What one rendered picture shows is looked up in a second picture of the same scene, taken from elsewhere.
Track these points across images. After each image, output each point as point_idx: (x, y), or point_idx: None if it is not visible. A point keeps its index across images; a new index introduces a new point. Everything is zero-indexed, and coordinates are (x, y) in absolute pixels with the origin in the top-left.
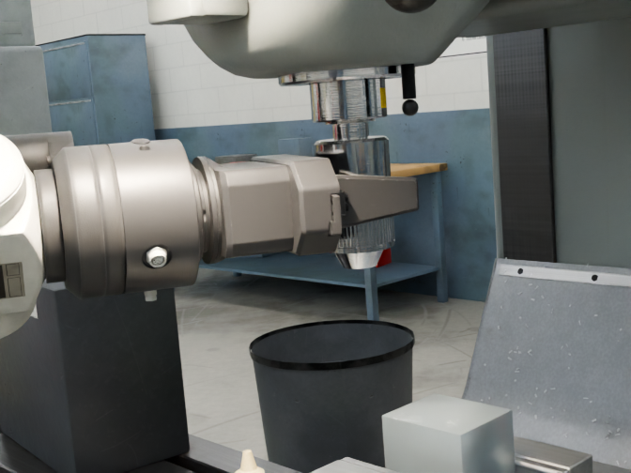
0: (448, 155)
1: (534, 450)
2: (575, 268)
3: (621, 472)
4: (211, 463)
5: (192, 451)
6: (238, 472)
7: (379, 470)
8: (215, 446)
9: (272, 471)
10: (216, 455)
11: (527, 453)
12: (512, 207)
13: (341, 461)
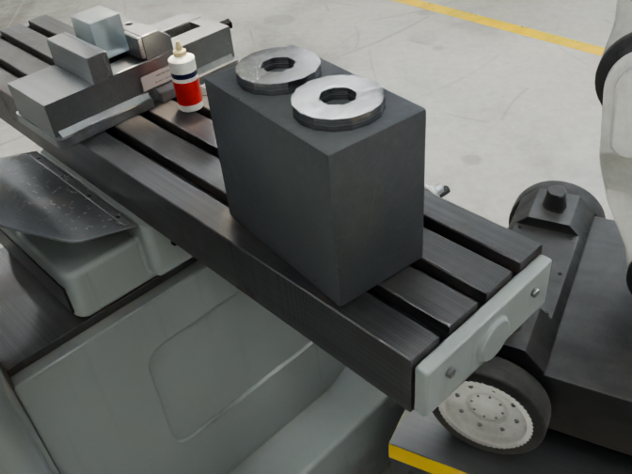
0: None
1: (64, 39)
2: None
3: (17, 85)
4: (213, 201)
5: (228, 215)
6: (183, 48)
7: (128, 32)
8: (210, 222)
9: (170, 190)
10: (210, 210)
11: (68, 39)
12: None
13: (140, 35)
